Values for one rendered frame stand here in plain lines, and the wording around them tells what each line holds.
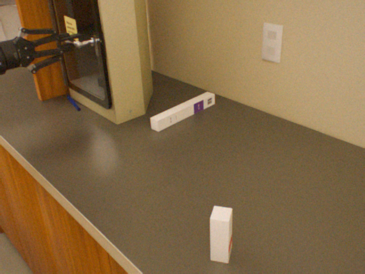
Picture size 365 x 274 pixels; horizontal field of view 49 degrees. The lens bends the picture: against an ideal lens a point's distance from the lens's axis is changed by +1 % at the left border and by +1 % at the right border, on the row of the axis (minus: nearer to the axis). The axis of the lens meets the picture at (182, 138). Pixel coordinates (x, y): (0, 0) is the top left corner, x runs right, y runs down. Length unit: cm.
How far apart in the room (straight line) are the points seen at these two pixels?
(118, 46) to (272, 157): 55
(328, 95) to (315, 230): 48
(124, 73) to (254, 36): 43
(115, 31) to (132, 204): 53
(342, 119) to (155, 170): 55
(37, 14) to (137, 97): 45
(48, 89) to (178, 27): 55
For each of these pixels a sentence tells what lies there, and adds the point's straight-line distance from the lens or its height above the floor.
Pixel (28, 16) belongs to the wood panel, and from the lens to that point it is 148.
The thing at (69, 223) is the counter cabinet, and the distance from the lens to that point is 114.
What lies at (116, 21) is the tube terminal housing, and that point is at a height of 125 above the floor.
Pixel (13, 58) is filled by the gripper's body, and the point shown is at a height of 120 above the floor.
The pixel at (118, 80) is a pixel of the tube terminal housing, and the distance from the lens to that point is 123.
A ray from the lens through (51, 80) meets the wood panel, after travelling 155.
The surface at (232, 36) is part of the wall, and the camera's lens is 139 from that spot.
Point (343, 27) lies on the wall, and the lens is 115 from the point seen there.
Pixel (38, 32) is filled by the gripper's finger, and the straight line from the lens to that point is 120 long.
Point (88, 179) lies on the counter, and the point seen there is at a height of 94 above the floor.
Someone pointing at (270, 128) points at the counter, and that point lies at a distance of 123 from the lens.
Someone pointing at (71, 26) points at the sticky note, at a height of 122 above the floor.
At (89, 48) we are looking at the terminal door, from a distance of 125.
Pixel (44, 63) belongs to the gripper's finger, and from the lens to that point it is 122.
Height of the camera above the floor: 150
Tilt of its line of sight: 29 degrees down
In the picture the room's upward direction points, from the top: 3 degrees counter-clockwise
